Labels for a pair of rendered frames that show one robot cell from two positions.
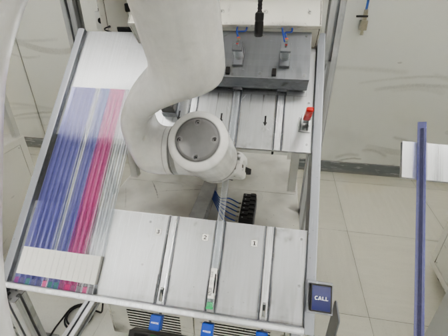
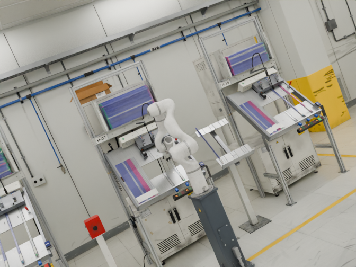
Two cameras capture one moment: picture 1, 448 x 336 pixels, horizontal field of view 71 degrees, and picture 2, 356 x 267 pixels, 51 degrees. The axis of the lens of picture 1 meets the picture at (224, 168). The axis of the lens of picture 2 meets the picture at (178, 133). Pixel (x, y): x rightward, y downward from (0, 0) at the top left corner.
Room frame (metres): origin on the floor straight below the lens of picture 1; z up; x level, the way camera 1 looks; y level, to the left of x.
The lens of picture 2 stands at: (-2.47, 1.51, 1.54)
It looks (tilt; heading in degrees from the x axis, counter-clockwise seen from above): 7 degrees down; 331
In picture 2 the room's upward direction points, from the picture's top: 23 degrees counter-clockwise
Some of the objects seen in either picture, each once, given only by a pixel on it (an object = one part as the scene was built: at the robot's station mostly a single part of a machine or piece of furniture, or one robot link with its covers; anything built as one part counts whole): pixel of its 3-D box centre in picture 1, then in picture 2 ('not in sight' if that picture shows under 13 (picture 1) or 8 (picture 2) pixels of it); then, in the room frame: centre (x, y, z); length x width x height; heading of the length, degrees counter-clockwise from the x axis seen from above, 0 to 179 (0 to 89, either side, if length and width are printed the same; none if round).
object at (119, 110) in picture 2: not in sight; (127, 106); (0.93, 0.02, 1.52); 0.51 x 0.13 x 0.27; 80
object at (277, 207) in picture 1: (211, 243); (167, 216); (1.06, 0.06, 0.31); 0.70 x 0.65 x 0.62; 80
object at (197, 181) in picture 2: not in sight; (197, 181); (-0.01, 0.14, 0.79); 0.19 x 0.19 x 0.18
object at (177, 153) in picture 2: not in sight; (183, 158); (0.00, 0.18, 1.00); 0.19 x 0.12 x 0.24; 75
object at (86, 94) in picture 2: not in sight; (100, 87); (1.24, 0.08, 1.82); 0.68 x 0.30 x 0.20; 80
